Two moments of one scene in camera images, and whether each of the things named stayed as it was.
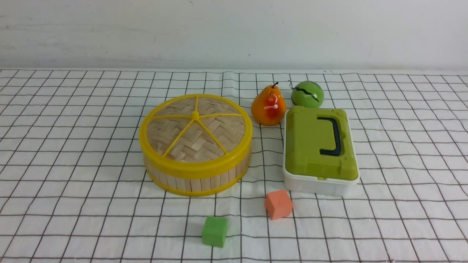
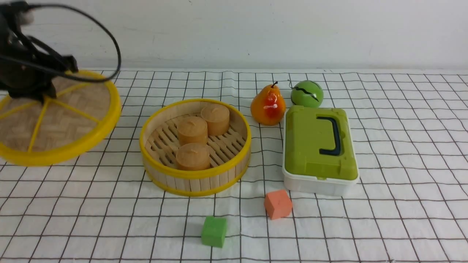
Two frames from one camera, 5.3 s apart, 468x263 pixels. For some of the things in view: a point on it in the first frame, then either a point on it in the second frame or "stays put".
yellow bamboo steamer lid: [196, 136] → [83, 117]
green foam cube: [214, 231] stays put
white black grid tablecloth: [73, 189] stays put
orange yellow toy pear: [268, 108] stays put
